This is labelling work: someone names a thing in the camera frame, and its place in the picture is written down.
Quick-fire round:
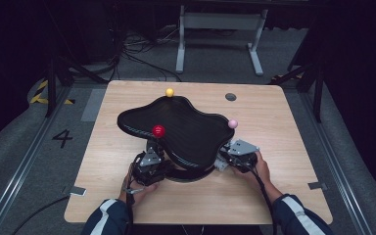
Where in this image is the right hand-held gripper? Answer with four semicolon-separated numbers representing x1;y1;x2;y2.
224;139;260;174

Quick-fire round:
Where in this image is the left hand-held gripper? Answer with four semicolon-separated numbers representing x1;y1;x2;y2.
131;146;172;187

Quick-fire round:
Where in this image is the black wavy tray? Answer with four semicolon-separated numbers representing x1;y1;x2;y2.
117;95;236;171

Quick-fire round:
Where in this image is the person's right hand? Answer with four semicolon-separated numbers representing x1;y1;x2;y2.
233;151;272;194

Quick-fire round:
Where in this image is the person's left hand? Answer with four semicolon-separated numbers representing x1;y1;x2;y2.
118;163;160;207

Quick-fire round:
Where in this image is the red ball knob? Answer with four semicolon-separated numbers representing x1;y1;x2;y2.
152;124;166;139

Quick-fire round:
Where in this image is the grey tape piece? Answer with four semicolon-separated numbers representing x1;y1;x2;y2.
307;181;328;191
69;185;88;198

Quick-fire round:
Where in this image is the black metal stand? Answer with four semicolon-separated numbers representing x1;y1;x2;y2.
268;48;326;123
43;48;109;118

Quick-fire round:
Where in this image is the yellow black hazard tape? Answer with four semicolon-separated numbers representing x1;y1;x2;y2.
28;79;76;106

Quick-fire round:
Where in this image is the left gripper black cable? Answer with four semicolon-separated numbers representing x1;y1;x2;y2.
124;174;137;235

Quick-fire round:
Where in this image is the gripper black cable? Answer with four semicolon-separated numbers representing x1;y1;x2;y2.
124;174;137;235
247;164;278;235

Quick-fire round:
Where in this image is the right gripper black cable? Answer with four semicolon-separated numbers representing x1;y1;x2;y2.
247;164;278;235

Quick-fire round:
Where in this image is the aluminium floor rail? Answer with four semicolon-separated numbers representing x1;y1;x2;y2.
0;85;75;235
298;91;375;235

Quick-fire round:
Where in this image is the black floor cable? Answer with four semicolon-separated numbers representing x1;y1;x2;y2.
11;194;71;235

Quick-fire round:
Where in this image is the bundle of floor cables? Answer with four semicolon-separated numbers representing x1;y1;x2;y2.
107;27;183;83

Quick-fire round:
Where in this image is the grey metal table frame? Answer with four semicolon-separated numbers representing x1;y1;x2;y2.
174;4;269;77

